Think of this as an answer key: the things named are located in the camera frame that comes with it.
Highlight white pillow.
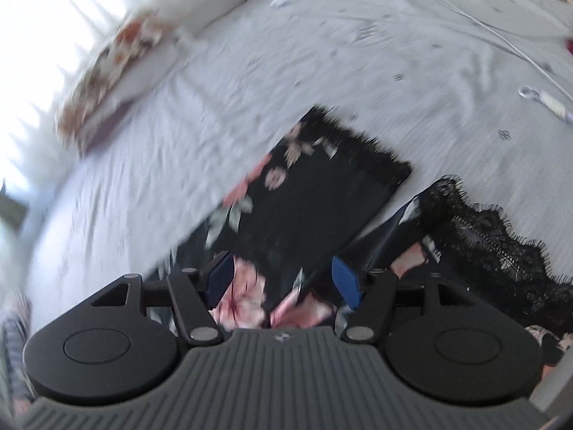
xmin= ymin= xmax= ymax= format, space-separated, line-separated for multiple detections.
xmin=77 ymin=36 xmax=185 ymax=158

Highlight bed with grey patterned sheet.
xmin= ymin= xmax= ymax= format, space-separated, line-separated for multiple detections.
xmin=22 ymin=0 xmax=573 ymax=336

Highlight white sheer curtain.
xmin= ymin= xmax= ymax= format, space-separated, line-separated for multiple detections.
xmin=0 ymin=0 xmax=245 ymax=238

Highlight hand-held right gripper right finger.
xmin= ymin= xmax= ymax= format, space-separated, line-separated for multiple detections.
xmin=330 ymin=255 xmax=487 ymax=347

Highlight blue striped cloth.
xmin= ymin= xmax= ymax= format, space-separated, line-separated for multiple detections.
xmin=0 ymin=295 xmax=35 ymax=415

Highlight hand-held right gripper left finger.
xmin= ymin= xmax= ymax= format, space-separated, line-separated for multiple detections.
xmin=91 ymin=252 xmax=236 ymax=348

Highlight black floral pants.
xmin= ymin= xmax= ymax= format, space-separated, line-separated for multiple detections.
xmin=158 ymin=105 xmax=573 ymax=369

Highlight floral pillow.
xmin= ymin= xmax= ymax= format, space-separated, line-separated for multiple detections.
xmin=54 ymin=13 xmax=176 ymax=140

